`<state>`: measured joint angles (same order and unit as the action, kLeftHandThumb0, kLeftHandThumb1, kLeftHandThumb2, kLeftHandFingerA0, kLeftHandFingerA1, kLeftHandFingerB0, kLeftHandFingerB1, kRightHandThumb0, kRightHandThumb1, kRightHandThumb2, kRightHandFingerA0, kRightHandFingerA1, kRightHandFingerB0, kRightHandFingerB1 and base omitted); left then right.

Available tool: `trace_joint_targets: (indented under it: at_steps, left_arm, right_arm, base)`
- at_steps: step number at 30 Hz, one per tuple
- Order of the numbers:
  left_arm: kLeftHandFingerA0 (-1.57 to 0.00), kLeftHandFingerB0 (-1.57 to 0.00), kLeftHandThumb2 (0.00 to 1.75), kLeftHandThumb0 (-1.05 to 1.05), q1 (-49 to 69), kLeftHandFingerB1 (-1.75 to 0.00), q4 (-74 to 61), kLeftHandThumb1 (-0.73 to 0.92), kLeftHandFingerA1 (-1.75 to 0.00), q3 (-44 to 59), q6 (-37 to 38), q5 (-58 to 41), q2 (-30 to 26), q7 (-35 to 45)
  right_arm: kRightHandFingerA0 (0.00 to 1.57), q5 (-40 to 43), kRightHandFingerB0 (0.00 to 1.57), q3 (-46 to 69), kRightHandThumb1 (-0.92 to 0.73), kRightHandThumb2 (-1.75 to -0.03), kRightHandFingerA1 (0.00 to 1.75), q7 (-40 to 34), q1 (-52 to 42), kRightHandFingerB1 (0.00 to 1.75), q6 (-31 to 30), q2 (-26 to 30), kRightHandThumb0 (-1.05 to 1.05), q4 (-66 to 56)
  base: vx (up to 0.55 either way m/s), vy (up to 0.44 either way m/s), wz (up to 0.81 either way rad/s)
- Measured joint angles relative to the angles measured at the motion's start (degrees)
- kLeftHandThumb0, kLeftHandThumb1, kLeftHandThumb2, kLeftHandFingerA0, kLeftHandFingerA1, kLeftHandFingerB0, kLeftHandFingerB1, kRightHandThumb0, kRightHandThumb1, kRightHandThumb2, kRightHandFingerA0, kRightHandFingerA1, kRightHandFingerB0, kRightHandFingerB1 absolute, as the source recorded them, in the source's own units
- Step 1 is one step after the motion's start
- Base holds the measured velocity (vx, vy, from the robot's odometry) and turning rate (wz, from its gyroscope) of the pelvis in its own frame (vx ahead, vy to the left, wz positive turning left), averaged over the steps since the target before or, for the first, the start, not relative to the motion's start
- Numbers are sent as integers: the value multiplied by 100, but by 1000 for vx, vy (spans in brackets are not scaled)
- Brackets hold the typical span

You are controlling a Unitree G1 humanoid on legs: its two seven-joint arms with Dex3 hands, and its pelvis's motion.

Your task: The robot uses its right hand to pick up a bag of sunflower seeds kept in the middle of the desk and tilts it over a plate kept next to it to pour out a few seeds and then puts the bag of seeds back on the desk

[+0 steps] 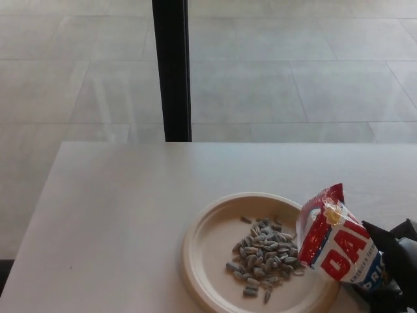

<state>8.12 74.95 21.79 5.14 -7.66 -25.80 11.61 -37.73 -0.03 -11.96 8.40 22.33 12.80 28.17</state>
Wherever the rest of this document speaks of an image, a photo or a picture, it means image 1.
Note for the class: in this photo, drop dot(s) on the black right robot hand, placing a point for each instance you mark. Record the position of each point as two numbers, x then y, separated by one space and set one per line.
387 257

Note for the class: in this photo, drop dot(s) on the red white sunflower seed bag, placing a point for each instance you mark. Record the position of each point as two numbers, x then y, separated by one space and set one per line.
332 247

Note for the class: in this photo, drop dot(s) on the pile of grey sunflower seeds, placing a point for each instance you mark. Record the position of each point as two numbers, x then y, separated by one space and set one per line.
260 254

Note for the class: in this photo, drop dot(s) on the beige round paper plate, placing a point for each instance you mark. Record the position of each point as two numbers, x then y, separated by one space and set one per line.
211 241

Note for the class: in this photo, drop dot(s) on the black window frame post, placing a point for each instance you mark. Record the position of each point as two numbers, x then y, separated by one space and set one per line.
172 71

